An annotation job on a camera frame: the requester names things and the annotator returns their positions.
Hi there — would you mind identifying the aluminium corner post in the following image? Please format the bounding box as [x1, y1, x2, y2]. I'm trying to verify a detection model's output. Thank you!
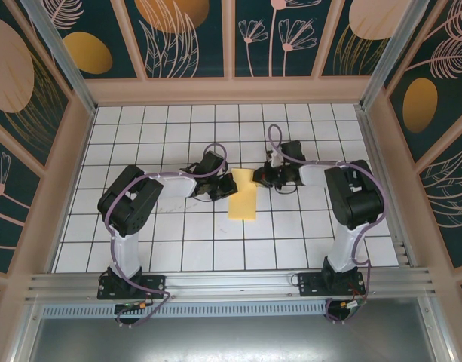
[358, 0, 432, 111]
[19, 0, 99, 114]

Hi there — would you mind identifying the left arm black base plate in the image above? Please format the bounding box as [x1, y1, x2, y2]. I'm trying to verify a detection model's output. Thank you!
[97, 274, 167, 301]

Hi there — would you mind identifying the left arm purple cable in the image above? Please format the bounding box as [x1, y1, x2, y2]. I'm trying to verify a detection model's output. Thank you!
[104, 144, 231, 329]

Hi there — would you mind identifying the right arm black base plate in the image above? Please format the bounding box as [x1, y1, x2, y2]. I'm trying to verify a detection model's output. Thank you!
[297, 271, 367, 299]

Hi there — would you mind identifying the yellow cloth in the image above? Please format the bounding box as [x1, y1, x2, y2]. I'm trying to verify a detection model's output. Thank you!
[227, 167, 259, 223]

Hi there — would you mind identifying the aluminium side rail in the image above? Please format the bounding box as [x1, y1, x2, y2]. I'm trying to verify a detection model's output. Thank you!
[356, 106, 421, 269]

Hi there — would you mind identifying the grey slotted cable duct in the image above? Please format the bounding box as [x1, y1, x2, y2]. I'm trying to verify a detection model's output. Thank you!
[40, 301, 329, 318]

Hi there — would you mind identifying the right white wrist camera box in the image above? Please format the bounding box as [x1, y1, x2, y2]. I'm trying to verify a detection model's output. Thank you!
[265, 149, 285, 169]

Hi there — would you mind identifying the long aluminium mounting rail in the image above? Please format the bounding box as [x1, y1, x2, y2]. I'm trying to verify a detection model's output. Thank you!
[25, 266, 437, 303]

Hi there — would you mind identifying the grey metal sheet panel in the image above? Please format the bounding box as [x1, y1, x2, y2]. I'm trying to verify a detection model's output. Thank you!
[11, 315, 456, 362]

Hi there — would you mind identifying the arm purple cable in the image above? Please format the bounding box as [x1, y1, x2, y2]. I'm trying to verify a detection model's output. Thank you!
[267, 123, 389, 326]
[104, 144, 231, 329]

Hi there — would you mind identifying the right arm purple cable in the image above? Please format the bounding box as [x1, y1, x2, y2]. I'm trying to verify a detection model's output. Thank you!
[267, 123, 389, 326]

